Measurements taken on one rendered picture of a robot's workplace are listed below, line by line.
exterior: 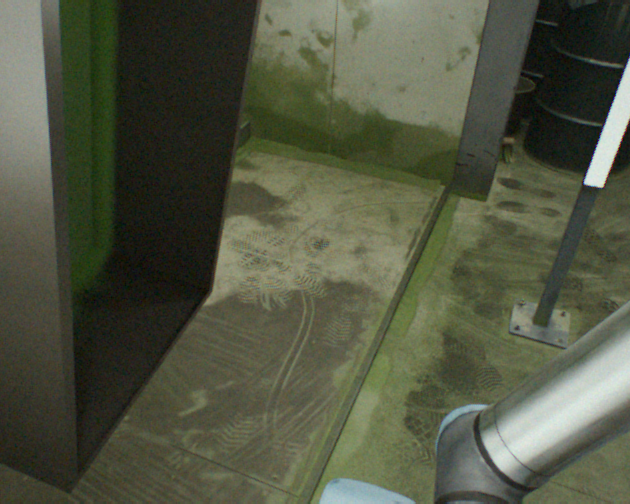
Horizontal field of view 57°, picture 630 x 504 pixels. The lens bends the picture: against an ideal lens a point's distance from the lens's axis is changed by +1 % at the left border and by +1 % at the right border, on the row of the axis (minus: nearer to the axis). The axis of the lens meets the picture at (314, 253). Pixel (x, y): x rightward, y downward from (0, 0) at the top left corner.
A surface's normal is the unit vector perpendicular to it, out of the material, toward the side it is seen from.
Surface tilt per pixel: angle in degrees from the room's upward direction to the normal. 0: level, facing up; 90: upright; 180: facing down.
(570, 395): 71
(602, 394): 77
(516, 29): 90
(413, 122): 90
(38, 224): 90
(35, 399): 90
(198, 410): 0
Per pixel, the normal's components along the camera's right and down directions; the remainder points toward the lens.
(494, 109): -0.38, 0.54
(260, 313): 0.04, -0.80
